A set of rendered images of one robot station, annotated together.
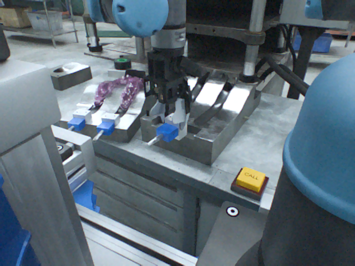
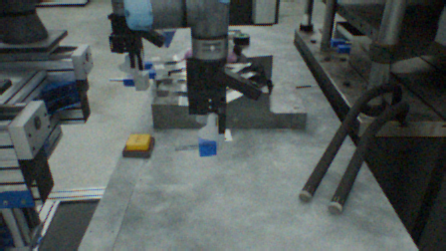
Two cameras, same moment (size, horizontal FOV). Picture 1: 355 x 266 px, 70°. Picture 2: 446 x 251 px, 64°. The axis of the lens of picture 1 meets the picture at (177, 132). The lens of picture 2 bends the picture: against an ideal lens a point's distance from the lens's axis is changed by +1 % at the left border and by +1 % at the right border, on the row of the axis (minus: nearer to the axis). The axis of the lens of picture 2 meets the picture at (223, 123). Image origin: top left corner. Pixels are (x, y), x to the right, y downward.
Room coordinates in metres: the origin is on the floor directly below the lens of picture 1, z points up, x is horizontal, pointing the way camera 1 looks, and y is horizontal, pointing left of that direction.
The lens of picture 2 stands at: (0.25, -1.08, 1.38)
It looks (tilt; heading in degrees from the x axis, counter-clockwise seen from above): 29 degrees down; 58
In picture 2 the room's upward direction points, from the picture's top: straight up
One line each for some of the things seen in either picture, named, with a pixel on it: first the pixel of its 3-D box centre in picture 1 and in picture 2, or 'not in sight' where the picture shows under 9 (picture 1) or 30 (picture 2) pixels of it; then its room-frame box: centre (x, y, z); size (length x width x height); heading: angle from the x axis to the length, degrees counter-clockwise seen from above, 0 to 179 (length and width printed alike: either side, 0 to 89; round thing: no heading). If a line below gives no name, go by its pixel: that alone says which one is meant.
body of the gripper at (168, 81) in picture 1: (166, 73); (125, 33); (0.57, 0.02, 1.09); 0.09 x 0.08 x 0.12; 142
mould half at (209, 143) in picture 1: (209, 104); (228, 94); (0.87, -0.12, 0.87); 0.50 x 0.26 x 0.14; 148
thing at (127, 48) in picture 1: (187, 54); (399, 64); (1.93, -0.08, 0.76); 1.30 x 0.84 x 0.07; 58
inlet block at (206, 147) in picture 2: not in sight; (203, 146); (0.58, -0.46, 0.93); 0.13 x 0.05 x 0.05; 156
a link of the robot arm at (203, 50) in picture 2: not in sight; (210, 47); (0.60, -0.47, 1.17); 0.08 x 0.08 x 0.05
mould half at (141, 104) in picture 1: (122, 95); (208, 63); (0.98, 0.23, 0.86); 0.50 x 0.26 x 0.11; 166
